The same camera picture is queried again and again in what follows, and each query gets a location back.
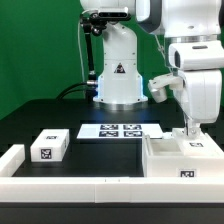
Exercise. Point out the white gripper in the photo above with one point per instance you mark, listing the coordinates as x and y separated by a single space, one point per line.
199 98

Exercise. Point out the white cabinet door panel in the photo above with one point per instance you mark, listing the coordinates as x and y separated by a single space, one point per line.
201 146

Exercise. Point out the white cabinet body box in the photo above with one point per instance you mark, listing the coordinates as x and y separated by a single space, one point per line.
158 160

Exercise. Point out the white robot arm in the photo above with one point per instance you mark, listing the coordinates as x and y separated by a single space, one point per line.
193 53

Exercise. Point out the white small cabinet top block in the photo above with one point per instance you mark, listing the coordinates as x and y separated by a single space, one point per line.
50 145

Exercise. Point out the white marker base sheet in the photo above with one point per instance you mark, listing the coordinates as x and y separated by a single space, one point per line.
119 131

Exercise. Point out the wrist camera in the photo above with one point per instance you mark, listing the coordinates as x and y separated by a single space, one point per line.
157 86

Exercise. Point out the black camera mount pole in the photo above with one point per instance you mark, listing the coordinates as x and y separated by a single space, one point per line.
90 43

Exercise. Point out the white U-shaped fence wall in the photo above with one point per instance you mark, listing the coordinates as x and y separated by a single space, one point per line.
101 190

